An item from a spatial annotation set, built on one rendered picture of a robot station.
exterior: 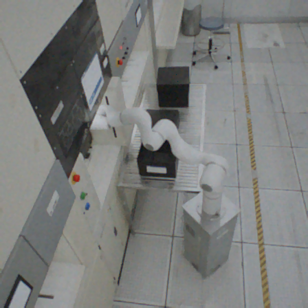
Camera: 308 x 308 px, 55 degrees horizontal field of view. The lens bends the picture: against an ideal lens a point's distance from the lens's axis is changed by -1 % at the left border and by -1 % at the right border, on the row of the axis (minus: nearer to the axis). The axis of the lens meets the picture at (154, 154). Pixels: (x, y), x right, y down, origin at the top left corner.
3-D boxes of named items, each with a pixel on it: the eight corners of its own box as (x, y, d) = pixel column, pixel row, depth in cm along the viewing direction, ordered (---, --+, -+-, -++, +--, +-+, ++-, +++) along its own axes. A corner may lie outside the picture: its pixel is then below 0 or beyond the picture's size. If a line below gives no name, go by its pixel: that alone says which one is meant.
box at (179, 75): (189, 107, 272) (189, 84, 254) (157, 107, 275) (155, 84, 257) (189, 89, 291) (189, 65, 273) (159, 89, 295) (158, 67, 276)
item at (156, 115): (176, 142, 243) (175, 130, 233) (140, 140, 248) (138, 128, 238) (179, 119, 262) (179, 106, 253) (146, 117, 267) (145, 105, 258)
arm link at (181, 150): (215, 189, 174) (225, 170, 183) (225, 181, 164) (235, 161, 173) (144, 139, 175) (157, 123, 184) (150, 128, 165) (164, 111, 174)
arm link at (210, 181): (225, 188, 186) (229, 162, 169) (214, 210, 176) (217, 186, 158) (207, 181, 191) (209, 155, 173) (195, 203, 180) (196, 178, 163)
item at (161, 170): (139, 175, 222) (135, 160, 210) (146, 148, 241) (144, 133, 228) (176, 179, 218) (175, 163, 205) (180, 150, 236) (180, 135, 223)
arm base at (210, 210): (232, 209, 197) (235, 192, 183) (210, 225, 190) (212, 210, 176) (211, 191, 208) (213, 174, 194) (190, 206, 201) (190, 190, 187)
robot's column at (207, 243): (229, 259, 251) (241, 210, 196) (205, 280, 241) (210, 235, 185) (206, 236, 267) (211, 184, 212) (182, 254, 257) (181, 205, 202)
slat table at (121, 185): (198, 242, 264) (201, 191, 208) (131, 236, 273) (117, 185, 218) (203, 139, 350) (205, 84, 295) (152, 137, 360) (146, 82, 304)
